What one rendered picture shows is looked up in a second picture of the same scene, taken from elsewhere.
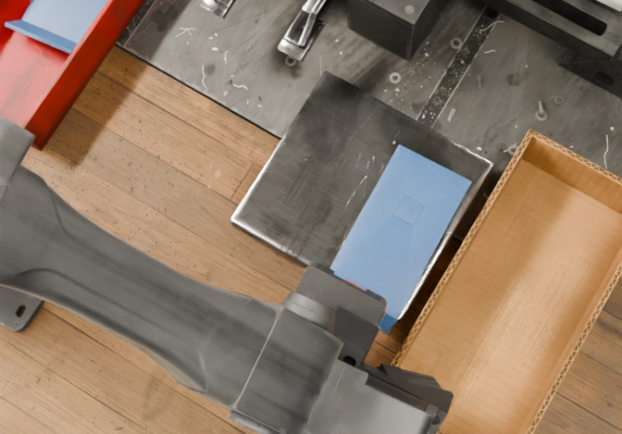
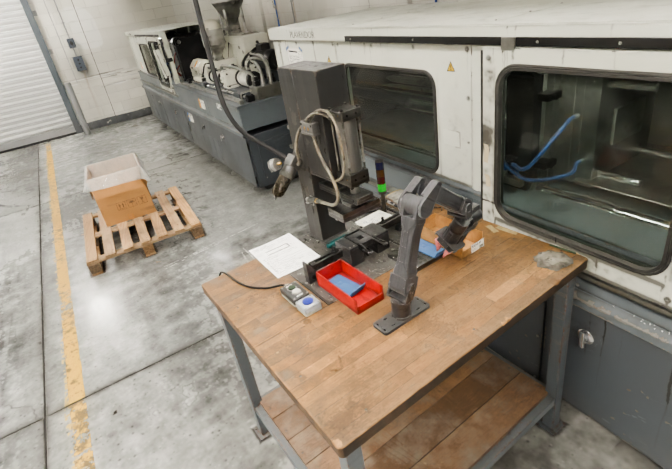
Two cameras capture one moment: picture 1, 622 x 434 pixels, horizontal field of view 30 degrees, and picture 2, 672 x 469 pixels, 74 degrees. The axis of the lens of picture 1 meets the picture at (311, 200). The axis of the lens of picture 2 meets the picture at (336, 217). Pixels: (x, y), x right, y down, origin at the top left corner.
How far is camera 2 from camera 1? 1.46 m
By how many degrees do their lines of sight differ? 59
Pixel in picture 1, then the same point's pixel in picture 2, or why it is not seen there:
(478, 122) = not seen: hidden behind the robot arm
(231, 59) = (376, 269)
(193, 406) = (456, 282)
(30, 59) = (360, 297)
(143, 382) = (448, 289)
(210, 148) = not seen: hidden behind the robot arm
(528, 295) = not seen: hidden behind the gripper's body
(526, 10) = (391, 220)
